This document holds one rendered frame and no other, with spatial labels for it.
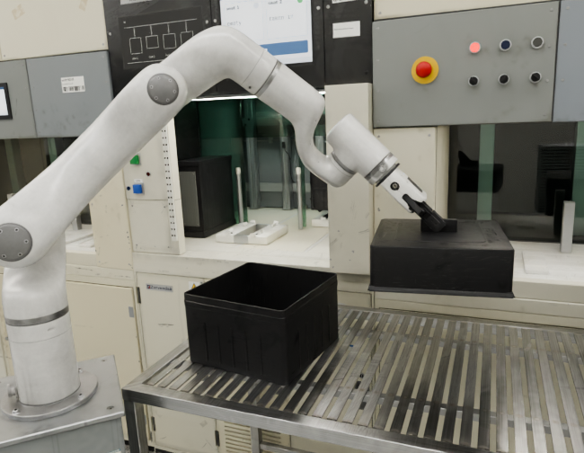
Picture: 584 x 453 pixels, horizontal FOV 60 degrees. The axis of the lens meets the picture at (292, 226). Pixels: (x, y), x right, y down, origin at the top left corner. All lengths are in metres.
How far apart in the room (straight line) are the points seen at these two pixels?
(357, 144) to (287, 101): 0.18
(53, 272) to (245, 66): 0.58
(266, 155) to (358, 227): 1.19
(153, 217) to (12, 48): 0.81
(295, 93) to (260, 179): 1.51
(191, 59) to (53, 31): 0.99
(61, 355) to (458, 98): 1.11
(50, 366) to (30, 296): 0.15
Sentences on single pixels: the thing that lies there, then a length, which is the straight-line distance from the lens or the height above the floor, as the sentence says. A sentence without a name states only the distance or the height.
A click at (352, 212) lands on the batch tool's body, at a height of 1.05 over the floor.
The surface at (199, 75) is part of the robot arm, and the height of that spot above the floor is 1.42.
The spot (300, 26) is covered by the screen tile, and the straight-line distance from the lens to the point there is 1.51.
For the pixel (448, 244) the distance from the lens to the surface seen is 1.09.
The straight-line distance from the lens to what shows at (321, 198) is 2.05.
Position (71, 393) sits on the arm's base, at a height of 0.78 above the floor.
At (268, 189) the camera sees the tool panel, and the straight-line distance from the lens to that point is 2.54.
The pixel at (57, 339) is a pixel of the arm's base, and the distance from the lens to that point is 1.15.
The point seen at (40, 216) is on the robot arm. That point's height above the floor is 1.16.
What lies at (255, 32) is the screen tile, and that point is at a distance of 1.56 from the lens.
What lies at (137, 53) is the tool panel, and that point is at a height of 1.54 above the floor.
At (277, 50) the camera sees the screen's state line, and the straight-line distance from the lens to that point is 1.53.
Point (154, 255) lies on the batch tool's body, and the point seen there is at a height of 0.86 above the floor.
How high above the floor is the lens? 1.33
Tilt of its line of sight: 13 degrees down
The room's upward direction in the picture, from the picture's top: 2 degrees counter-clockwise
